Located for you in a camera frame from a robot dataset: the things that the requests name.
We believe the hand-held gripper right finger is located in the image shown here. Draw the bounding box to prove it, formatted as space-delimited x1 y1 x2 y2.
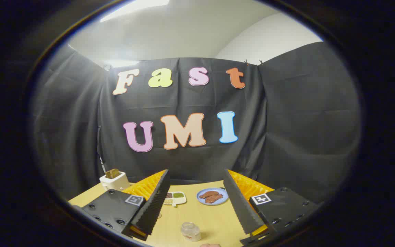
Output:
223 169 321 246

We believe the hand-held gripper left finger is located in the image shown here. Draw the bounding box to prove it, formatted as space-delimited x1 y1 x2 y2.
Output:
72 169 171 241

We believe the clear plastic bottle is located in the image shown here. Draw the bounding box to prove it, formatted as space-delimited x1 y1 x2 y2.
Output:
180 222 202 242

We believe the white divided seed dish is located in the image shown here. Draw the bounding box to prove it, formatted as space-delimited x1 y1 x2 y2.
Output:
163 191 187 207

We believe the light wooden table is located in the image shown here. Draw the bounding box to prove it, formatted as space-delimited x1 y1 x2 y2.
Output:
68 180 277 247

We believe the light blue plate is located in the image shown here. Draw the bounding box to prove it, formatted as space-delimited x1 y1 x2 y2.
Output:
196 188 229 205

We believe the white toaster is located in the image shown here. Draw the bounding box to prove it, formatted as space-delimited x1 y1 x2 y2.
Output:
99 171 130 191

